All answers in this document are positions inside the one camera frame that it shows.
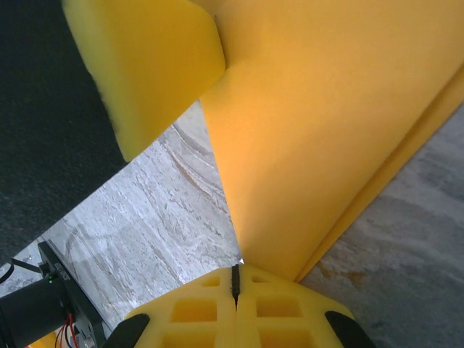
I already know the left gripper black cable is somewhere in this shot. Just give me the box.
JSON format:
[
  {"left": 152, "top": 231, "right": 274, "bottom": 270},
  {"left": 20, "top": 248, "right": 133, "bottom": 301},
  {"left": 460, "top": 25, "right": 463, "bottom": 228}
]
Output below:
[{"left": 0, "top": 257, "right": 41, "bottom": 286}]

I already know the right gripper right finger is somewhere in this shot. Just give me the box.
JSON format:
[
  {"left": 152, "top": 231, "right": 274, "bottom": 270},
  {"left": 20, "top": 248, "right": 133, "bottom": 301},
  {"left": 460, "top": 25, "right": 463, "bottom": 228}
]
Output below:
[{"left": 235, "top": 264, "right": 378, "bottom": 348}]

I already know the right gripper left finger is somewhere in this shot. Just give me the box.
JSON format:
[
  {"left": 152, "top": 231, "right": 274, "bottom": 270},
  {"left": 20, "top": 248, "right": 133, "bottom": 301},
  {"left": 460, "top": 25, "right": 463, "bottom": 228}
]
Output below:
[{"left": 104, "top": 265, "right": 239, "bottom": 348}]

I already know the orange paper sheet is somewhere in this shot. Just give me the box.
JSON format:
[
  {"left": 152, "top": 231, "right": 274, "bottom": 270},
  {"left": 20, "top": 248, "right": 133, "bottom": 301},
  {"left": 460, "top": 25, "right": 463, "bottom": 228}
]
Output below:
[{"left": 201, "top": 0, "right": 464, "bottom": 283}]

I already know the thin red wire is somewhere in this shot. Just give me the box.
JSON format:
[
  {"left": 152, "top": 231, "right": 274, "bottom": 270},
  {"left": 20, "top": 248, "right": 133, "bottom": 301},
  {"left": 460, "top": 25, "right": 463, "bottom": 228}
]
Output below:
[{"left": 54, "top": 313, "right": 79, "bottom": 348}]

